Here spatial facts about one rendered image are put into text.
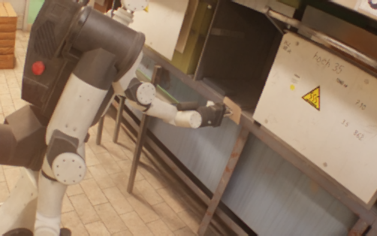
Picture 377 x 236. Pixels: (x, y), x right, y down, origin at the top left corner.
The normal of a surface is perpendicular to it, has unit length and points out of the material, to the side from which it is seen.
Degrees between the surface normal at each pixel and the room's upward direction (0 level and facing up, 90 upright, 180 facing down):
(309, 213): 90
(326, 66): 90
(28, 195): 52
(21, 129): 24
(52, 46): 79
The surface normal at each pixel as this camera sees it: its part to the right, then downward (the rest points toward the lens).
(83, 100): 0.34, 0.35
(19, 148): 0.69, 0.50
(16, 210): -0.35, -0.40
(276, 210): -0.73, 0.11
